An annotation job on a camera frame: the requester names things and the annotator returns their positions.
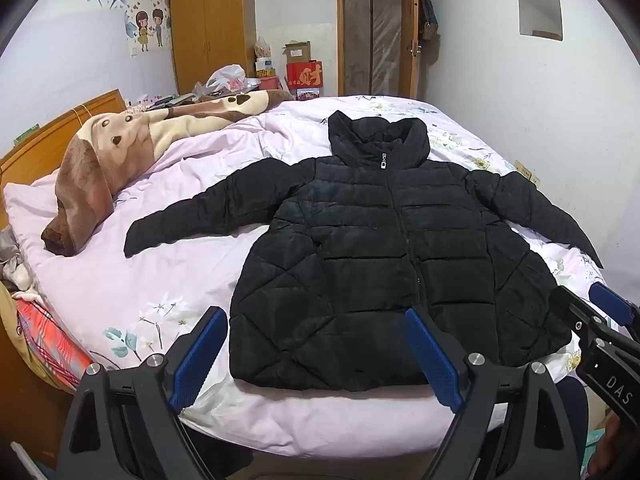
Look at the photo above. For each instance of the wooden headboard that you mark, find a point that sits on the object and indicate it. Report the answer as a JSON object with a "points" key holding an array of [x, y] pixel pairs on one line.
{"points": [[50, 140]]}

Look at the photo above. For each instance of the large red gift box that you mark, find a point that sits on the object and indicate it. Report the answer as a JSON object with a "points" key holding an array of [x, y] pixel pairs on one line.
{"points": [[305, 75]]}

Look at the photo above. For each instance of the pink floral duvet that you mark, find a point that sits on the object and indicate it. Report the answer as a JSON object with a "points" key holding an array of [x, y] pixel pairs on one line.
{"points": [[175, 260]]}

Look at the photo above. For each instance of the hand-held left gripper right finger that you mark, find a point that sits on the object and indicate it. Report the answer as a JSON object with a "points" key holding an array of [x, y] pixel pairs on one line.
{"points": [[435, 360]]}

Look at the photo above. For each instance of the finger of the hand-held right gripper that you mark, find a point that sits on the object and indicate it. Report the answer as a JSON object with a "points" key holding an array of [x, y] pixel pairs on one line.
{"points": [[575, 307], [607, 302]]}

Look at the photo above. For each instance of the red plaid cloth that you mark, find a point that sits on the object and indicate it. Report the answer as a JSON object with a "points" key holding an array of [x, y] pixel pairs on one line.
{"points": [[50, 340]]}

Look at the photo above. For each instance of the grey and white clothes pile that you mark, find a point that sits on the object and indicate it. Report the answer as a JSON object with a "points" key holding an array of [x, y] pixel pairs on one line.
{"points": [[15, 265]]}

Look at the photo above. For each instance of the white plastic bag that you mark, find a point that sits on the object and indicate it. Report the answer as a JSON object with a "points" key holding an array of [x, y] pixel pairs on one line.
{"points": [[227, 77]]}

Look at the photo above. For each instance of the hanging bags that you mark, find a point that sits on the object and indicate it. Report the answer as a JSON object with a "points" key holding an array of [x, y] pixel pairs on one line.
{"points": [[428, 15]]}

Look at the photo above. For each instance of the beige wall socket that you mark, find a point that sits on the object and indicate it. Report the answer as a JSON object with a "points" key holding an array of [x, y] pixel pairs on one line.
{"points": [[527, 172]]}

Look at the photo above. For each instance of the brown dog print blanket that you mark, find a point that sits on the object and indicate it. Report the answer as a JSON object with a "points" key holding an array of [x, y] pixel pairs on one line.
{"points": [[100, 160]]}

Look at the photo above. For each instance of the brown cardboard box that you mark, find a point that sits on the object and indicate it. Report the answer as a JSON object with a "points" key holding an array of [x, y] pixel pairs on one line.
{"points": [[297, 52]]}

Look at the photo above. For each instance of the wooden wardrobe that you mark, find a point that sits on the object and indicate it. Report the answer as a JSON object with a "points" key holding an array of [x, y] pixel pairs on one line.
{"points": [[210, 35]]}

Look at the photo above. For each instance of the picture printed box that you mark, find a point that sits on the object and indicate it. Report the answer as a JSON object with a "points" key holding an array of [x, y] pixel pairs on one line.
{"points": [[309, 94]]}

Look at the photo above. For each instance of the person's right hand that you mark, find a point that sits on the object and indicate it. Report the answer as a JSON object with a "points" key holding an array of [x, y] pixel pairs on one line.
{"points": [[607, 442]]}

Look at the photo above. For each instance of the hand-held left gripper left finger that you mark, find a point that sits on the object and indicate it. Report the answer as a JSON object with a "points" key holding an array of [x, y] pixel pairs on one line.
{"points": [[200, 355]]}

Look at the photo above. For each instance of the black puffer jacket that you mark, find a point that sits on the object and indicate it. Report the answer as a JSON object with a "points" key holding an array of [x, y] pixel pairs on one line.
{"points": [[350, 260]]}

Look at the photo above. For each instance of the bedside table clutter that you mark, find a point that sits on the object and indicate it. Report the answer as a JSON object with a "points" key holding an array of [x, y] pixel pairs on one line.
{"points": [[160, 101]]}

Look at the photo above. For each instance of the open wooden door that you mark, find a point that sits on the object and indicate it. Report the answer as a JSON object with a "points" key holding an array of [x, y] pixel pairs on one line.
{"points": [[413, 20]]}

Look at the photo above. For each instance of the metal door lock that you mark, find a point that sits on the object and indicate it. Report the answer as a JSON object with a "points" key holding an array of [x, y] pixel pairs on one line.
{"points": [[415, 48]]}

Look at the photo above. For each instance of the cartoon couple wall sticker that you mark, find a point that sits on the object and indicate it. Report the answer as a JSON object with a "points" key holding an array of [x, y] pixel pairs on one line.
{"points": [[145, 25]]}

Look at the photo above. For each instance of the blue and white box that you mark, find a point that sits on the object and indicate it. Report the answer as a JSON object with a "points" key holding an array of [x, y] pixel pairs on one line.
{"points": [[265, 65]]}

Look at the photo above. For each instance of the small red box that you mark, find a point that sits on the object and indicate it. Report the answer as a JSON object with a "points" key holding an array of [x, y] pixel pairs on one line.
{"points": [[272, 83]]}

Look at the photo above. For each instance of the clear snack bag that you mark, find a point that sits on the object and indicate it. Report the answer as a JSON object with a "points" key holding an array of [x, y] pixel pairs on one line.
{"points": [[262, 49]]}

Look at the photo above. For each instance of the translucent doorway curtain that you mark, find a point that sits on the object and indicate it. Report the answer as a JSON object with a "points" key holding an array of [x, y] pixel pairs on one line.
{"points": [[372, 35]]}

